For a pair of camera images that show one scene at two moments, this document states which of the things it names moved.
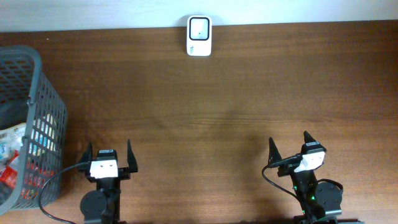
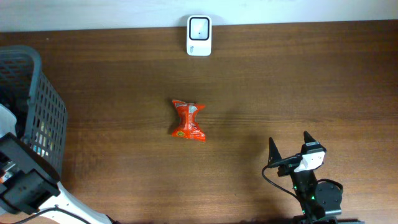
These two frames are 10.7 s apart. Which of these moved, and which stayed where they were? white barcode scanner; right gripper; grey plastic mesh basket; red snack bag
Moved: red snack bag
Stayed: white barcode scanner; grey plastic mesh basket; right gripper
